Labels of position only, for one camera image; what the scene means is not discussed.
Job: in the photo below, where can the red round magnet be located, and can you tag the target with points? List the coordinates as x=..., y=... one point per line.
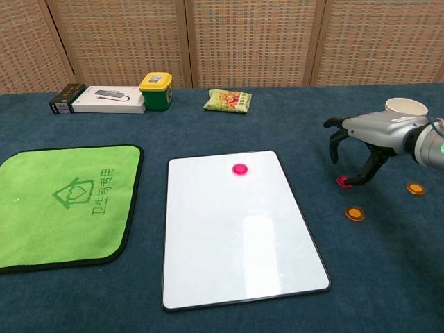
x=240, y=169
x=341, y=180

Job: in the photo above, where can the woven bamboo folding screen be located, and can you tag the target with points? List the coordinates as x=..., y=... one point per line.
x=243, y=41

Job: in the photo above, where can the green microfiber cloth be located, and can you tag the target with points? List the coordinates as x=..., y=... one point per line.
x=52, y=215

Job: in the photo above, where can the green snack packet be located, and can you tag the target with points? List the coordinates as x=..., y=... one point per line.
x=227, y=100

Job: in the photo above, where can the white magnetic board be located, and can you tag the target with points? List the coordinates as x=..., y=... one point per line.
x=243, y=236

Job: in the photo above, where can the white usb hub box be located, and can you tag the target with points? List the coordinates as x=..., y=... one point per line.
x=111, y=102

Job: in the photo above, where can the black product box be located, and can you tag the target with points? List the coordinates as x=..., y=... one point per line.
x=64, y=98

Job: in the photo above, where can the orange round magnet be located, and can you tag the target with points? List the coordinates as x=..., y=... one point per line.
x=354, y=213
x=415, y=188

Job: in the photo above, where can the white paper cup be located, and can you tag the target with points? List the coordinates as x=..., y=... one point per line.
x=406, y=105

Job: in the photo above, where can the dark blue table cover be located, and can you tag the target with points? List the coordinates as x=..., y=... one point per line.
x=243, y=132

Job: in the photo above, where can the green container yellow lid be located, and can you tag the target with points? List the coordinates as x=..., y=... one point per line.
x=156, y=97

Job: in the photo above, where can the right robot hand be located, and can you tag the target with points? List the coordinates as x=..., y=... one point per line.
x=378, y=128

